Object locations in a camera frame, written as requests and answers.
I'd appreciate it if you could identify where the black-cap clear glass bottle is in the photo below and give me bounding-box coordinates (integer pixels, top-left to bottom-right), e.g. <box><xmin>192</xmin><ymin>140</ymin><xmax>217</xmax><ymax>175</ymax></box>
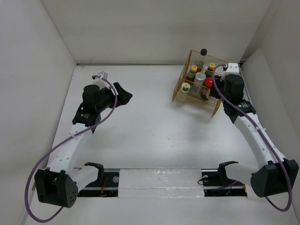
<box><xmin>195</xmin><ymin>48</ymin><xmax>207</xmax><ymax>72</ymax></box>

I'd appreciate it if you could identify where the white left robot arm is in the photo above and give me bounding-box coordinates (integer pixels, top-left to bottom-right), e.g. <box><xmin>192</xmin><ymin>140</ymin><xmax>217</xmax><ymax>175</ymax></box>
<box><xmin>34</xmin><ymin>82</ymin><xmax>133</xmax><ymax>208</ymax></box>

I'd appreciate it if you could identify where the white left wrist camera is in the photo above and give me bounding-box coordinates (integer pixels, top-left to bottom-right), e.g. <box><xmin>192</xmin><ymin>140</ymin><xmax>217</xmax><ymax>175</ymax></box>
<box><xmin>92</xmin><ymin>71</ymin><xmax>108</xmax><ymax>86</ymax></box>

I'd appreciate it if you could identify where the green-cap spice shaker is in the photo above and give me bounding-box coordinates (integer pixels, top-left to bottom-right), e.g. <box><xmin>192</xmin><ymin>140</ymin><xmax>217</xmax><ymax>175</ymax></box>
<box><xmin>177</xmin><ymin>82</ymin><xmax>190</xmax><ymax>102</ymax></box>

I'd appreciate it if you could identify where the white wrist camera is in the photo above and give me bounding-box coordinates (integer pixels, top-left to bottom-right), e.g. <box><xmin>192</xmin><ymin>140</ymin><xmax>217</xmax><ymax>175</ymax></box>
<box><xmin>92</xmin><ymin>71</ymin><xmax>108</xmax><ymax>86</ymax></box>
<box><xmin>223</xmin><ymin>63</ymin><xmax>240</xmax><ymax>75</ymax></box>

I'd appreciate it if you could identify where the silver-cap white shaker bottle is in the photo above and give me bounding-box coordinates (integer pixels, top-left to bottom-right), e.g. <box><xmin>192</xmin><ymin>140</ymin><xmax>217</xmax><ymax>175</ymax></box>
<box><xmin>192</xmin><ymin>72</ymin><xmax>206</xmax><ymax>95</ymax></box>

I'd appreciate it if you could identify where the yellow wire mesh basket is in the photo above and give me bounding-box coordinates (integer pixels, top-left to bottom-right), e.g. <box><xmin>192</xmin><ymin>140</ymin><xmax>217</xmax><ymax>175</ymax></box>
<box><xmin>172</xmin><ymin>50</ymin><xmax>228</xmax><ymax>116</ymax></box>

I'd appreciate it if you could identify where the red-lid dark sauce jar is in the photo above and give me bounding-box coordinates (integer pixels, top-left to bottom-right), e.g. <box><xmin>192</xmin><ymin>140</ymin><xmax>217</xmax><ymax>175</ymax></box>
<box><xmin>200</xmin><ymin>77</ymin><xmax>213</xmax><ymax>101</ymax></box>

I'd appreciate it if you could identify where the yellow-cap sauce bottle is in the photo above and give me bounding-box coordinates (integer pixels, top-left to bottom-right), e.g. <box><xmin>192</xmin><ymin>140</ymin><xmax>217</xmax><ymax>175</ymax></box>
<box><xmin>184</xmin><ymin>65</ymin><xmax>197</xmax><ymax>84</ymax></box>
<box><xmin>205</xmin><ymin>62</ymin><xmax>216</xmax><ymax>77</ymax></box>

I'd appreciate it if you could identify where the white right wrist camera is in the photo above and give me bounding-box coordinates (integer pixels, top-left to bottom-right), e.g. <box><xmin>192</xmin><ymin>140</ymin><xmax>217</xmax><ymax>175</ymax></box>
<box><xmin>223</xmin><ymin>63</ymin><xmax>240</xmax><ymax>75</ymax></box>

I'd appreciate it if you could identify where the yellow-cap sauce bottle front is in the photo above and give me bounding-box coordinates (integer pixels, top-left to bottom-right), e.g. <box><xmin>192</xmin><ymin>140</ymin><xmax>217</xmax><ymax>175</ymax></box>
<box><xmin>205</xmin><ymin>62</ymin><xmax>216</xmax><ymax>77</ymax></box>

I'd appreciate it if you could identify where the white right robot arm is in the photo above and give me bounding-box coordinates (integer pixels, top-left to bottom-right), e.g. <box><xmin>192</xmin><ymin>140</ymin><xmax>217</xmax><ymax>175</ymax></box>
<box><xmin>210</xmin><ymin>74</ymin><xmax>299</xmax><ymax>198</ymax></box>

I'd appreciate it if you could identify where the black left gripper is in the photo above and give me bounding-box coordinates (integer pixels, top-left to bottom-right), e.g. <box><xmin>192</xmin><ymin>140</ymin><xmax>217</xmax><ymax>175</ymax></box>
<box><xmin>96</xmin><ymin>82</ymin><xmax>131</xmax><ymax>113</ymax></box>

